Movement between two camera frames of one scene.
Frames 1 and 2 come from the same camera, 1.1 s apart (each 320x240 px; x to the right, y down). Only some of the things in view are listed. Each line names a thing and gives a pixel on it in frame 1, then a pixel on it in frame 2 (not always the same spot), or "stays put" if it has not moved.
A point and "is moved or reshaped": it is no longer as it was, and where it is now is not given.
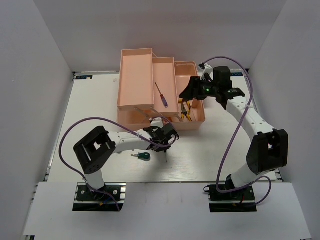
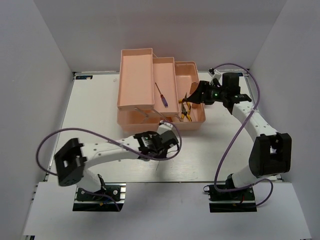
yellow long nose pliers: x=185 y=109 stays put
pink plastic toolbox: x=150 y=88 stays put
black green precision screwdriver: x=165 y=151 is moved or reshaped
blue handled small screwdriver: x=164 y=101 stays put
